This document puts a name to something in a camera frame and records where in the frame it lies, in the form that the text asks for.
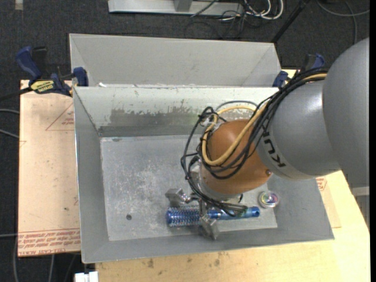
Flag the multicoloured round disc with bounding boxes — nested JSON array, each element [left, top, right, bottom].
[[257, 190, 280, 209]]

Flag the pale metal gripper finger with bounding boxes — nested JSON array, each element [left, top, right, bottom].
[[164, 187, 193, 207], [199, 209, 221, 241]]

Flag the grey metal bin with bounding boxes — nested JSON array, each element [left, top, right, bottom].
[[69, 33, 335, 264]]

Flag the brown cardboard board red print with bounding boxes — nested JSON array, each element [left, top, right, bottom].
[[17, 79, 342, 259]]

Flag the blue hairbrush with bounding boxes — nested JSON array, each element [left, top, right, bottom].
[[164, 205, 261, 228]]

